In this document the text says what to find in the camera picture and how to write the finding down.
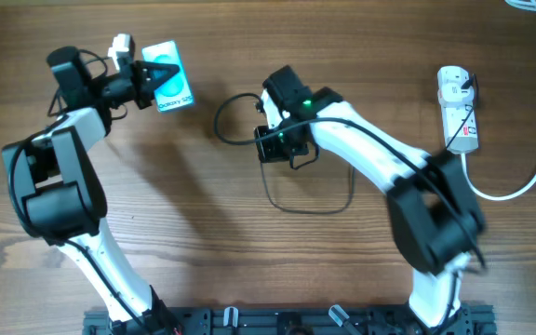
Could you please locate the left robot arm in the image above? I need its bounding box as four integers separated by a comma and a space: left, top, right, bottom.
2, 47, 184, 334

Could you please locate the right camera black cable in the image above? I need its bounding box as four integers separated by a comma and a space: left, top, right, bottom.
212, 92, 488, 335

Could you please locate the white power strip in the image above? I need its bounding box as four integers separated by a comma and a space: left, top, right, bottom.
437, 65, 478, 154

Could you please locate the teal screen smartphone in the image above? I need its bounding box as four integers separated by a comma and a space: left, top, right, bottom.
141, 39, 195, 114

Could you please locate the black USB charging cable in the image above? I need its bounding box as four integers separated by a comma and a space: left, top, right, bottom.
259, 74, 478, 216

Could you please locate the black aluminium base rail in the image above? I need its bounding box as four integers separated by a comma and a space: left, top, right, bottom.
83, 304, 497, 335

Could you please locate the white USB charger plug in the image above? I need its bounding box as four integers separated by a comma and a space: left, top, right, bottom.
437, 82, 475, 107

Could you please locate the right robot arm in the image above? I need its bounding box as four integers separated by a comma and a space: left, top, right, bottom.
255, 65, 486, 334

